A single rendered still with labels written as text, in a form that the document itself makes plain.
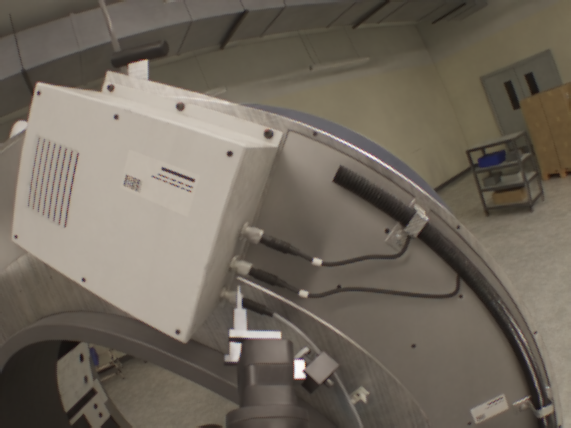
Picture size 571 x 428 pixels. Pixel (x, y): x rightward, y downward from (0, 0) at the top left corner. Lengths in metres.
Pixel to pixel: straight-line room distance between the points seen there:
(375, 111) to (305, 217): 7.81
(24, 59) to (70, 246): 3.54
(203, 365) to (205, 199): 0.23
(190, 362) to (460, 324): 0.32
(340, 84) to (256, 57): 1.84
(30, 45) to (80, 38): 0.50
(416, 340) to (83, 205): 0.38
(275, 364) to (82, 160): 0.25
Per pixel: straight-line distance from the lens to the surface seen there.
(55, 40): 3.91
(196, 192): 0.29
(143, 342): 0.47
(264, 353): 0.34
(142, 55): 0.64
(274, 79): 7.10
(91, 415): 1.22
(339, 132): 0.83
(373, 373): 0.47
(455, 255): 0.39
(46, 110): 0.39
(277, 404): 0.32
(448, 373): 0.49
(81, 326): 0.53
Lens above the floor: 1.62
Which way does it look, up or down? 6 degrees down
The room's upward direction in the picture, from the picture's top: 23 degrees counter-clockwise
